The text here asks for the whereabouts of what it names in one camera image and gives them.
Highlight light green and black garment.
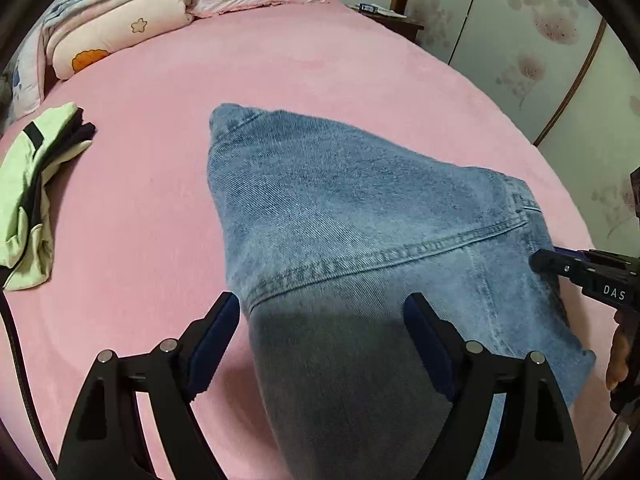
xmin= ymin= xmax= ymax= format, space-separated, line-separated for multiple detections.
xmin=0 ymin=102 xmax=97 ymax=293

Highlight person's right hand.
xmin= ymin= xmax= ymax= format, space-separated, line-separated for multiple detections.
xmin=605 ymin=331 xmax=631 ymax=392

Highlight blue denim jeans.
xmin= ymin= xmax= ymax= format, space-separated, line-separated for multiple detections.
xmin=207 ymin=102 xmax=597 ymax=480

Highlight folded pink flower-print quilt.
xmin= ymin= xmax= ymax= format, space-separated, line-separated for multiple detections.
xmin=46 ymin=0 xmax=197 ymax=81

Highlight pink blue-print pillow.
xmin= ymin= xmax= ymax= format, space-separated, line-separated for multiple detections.
xmin=9 ymin=19 xmax=50 ymax=122

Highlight floral sliding wardrobe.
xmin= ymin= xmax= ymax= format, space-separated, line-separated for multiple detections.
xmin=391 ymin=0 xmax=640 ymax=281

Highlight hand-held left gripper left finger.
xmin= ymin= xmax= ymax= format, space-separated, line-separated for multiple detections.
xmin=57 ymin=291 xmax=242 ymax=480

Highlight dark wooden nightstand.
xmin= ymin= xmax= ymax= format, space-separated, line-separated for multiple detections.
xmin=349 ymin=6 xmax=426 ymax=45

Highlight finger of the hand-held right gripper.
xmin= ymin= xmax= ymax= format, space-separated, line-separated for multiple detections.
xmin=530 ymin=247 xmax=592 ymax=282

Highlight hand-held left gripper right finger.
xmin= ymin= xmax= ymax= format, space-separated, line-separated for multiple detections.
xmin=403 ymin=292 xmax=583 ymax=480

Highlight pink bed blanket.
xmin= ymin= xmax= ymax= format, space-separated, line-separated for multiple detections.
xmin=0 ymin=0 xmax=623 ymax=480

